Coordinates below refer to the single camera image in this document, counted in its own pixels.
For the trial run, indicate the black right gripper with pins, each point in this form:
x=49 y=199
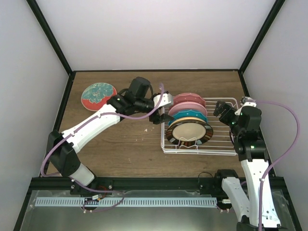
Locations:
x=224 y=118

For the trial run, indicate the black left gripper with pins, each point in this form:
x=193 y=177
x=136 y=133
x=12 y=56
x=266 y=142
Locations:
x=157 y=118

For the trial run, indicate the dark striped rim plate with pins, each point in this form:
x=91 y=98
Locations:
x=189 y=133

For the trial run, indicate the red and teal floral plate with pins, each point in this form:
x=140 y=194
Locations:
x=95 y=96

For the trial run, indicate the yellow plate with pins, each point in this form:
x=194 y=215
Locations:
x=188 y=118

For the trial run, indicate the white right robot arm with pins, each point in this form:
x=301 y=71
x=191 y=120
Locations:
x=254 y=208

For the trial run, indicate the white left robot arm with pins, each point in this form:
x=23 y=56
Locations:
x=63 y=147

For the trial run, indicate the light pink plate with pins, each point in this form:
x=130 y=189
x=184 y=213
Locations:
x=187 y=106

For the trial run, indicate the dark pink scalloped plate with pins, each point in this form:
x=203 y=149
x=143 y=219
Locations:
x=188 y=97

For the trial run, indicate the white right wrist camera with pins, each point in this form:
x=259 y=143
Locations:
x=245 y=101

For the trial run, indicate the white wire dish rack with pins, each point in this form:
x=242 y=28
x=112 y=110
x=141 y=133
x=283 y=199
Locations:
x=219 y=144

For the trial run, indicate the black front mounting rail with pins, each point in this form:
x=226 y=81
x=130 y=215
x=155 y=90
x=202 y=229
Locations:
x=205 y=186

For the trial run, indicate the slotted grey cable duct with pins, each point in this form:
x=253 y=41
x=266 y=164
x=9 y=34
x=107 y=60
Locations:
x=127 y=202

